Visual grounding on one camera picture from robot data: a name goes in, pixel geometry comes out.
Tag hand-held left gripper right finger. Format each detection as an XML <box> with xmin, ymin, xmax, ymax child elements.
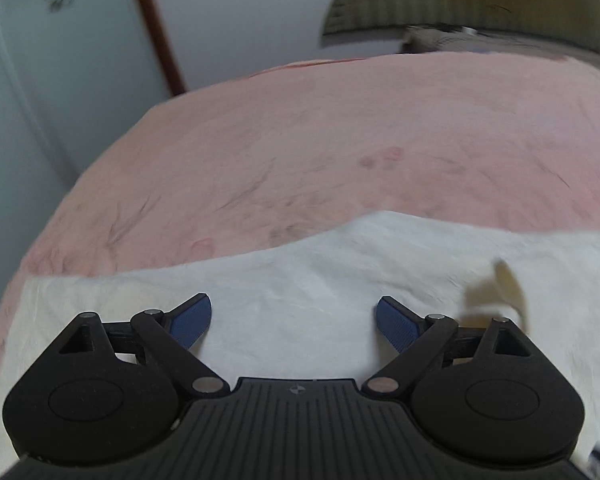
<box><xmin>362</xmin><ymin>295</ymin><xmax>557</xmax><ymax>401</ymax></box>

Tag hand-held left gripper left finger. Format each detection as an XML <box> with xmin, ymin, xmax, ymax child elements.
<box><xmin>32</xmin><ymin>292</ymin><xmax>231</xmax><ymax>401</ymax></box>

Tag white pants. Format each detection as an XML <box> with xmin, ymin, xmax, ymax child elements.
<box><xmin>0</xmin><ymin>210</ymin><xmax>600</xmax><ymax>480</ymax></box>

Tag pink blanket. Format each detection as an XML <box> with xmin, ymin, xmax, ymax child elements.
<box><xmin>0</xmin><ymin>52</ymin><xmax>600</xmax><ymax>411</ymax></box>

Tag brown pillow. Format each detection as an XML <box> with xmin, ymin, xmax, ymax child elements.
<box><xmin>397</xmin><ymin>22</ymin><xmax>600</xmax><ymax>80</ymax></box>

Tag brown wooden door frame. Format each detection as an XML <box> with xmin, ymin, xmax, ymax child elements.
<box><xmin>124</xmin><ymin>0</ymin><xmax>189</xmax><ymax>97</ymax></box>

